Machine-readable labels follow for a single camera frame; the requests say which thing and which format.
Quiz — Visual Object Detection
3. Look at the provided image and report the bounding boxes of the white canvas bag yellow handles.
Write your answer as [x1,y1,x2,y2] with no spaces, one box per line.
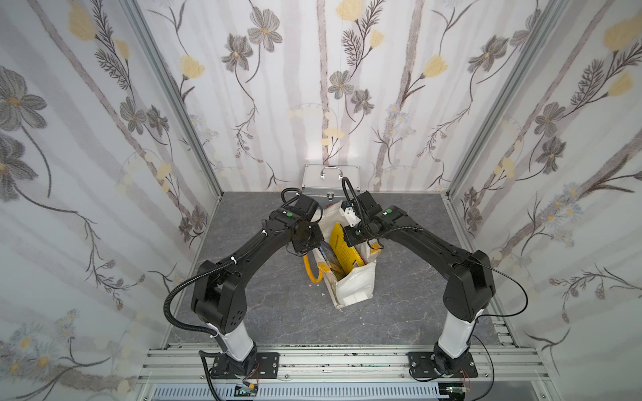
[304,202,383,309]

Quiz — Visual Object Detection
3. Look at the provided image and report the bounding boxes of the yellow paperback book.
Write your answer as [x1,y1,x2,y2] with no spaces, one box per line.
[329,222,365,275]

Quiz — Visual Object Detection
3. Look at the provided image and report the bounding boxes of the left green circuit board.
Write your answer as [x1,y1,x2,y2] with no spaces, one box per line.
[233,384,258,398]

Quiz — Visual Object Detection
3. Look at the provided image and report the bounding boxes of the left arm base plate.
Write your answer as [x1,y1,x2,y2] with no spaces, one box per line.
[209,352,280,380]

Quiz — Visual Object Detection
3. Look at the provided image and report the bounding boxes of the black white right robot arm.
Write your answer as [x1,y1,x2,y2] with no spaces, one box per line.
[344,191,496,372]

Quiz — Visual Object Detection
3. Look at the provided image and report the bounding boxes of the white slotted cable duct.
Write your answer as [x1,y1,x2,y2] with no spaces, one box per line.
[149,383,451,401]

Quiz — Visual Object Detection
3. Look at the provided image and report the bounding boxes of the green circuit board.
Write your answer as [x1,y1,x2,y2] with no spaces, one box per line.
[233,384,258,398]
[439,384,467,400]

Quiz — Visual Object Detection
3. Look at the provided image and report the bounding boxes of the thin black right cable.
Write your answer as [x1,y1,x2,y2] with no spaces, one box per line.
[460,250,528,401]

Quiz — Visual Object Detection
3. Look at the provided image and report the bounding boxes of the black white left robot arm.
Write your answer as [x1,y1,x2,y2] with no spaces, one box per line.
[191,194,324,363]

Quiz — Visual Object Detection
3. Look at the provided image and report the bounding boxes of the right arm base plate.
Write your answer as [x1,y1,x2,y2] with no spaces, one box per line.
[407,352,478,380]

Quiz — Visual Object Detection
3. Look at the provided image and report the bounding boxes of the black corrugated cable conduit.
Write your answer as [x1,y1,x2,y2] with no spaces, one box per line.
[163,260,237,401]

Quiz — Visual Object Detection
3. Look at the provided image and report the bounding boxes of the aluminium frame rail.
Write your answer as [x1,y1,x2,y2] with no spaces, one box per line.
[138,344,551,384]

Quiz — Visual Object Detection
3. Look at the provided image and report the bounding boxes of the silver aluminium case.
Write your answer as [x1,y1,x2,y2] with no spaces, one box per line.
[302,164,361,197]

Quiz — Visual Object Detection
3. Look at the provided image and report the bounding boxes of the right green circuit board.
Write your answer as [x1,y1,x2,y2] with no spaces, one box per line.
[439,384,467,400]

